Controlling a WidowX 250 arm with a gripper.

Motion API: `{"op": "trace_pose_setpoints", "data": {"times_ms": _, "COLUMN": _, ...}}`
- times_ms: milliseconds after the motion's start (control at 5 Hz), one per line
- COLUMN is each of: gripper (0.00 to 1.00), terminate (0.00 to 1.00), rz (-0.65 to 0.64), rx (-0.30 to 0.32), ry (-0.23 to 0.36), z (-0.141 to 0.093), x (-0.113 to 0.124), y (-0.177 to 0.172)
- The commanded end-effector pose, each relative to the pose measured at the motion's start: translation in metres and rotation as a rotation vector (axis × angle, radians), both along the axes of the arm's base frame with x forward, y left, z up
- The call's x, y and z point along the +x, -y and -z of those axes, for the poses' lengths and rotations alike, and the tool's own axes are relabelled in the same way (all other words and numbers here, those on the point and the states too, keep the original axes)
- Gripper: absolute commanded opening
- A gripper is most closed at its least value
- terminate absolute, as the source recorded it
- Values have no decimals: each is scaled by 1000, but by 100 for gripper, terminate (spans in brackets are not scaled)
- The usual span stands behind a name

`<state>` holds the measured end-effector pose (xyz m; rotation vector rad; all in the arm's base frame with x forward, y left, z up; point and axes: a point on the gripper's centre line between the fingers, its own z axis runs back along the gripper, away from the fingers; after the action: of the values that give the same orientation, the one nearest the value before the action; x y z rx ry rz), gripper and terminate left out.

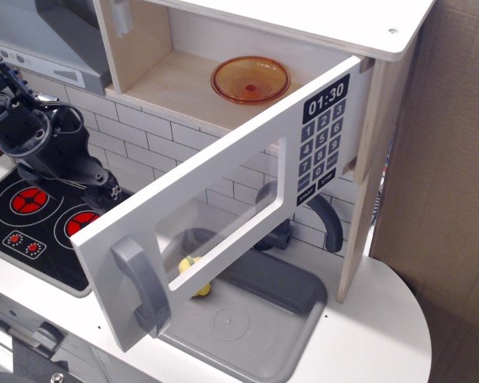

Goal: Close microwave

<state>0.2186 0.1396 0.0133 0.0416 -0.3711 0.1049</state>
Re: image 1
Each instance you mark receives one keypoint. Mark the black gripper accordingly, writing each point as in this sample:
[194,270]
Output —
[50,142]

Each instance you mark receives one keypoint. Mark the white toy microwave door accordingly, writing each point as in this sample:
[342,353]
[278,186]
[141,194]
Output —
[199,218]

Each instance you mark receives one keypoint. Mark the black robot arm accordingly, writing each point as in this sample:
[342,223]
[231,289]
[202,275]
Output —
[13,88]

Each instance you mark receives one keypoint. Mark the wooden toy microwave cabinet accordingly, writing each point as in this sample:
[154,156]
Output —
[161,55]

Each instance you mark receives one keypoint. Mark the black toy stovetop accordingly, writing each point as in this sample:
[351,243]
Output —
[35,231]

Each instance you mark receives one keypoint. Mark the grey range hood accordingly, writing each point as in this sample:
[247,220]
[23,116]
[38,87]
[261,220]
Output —
[51,39]

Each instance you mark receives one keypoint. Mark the grey oven front panel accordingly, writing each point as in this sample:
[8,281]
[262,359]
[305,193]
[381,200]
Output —
[18,323]

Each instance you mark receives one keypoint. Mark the dark grey toy faucet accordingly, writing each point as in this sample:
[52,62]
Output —
[281,236]

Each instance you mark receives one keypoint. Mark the orange plastic bowl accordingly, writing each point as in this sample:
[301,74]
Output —
[250,80]

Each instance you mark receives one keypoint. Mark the grey plastic sink basin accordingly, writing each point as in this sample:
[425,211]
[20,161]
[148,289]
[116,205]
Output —
[255,322]

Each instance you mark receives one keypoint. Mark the brown cardboard box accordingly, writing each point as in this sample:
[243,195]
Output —
[428,225]

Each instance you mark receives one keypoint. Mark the grey microwave door handle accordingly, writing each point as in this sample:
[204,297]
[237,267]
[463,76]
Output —
[154,313]

